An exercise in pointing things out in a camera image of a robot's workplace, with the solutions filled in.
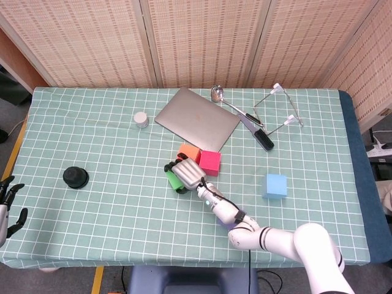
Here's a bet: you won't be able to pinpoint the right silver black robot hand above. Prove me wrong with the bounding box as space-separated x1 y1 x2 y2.
164 153 208 195

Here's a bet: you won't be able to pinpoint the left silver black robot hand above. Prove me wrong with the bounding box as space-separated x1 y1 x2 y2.
0 175 29 246

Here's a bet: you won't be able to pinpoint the green cube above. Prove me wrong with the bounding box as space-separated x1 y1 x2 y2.
166 170 186 190

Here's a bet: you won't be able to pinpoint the orange cube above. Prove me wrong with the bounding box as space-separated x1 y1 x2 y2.
178 143 202 163

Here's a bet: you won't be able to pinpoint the red cube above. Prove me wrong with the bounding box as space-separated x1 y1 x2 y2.
198 149 222 177

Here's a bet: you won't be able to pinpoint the light blue cube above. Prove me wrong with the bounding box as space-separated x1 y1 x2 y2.
262 173 288 200

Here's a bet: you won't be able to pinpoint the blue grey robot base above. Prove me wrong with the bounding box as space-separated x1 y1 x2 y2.
127 265 260 294

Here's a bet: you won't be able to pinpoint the grey closed laptop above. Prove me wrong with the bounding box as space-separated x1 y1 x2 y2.
154 87 241 151

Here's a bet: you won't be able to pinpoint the small white jar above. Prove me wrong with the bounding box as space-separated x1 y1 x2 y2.
133 112 150 130

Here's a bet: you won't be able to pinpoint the black dome-shaped object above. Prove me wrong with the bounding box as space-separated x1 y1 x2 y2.
62 166 90 189

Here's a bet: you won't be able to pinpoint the grey brush black bristles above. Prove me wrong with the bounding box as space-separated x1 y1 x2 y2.
238 113 275 152

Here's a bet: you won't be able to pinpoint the metal soup ladle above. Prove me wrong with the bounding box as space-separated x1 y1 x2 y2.
210 85 264 127

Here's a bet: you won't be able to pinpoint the green checked tablecloth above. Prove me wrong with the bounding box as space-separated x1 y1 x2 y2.
0 86 372 270

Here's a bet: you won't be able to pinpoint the bamboo folding screen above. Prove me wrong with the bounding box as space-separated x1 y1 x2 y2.
0 0 392 129

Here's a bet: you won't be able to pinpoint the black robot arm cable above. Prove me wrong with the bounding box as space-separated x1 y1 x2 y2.
202 180 254 294

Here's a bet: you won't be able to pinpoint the metal wire stand white tips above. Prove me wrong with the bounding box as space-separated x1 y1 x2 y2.
253 83 304 135

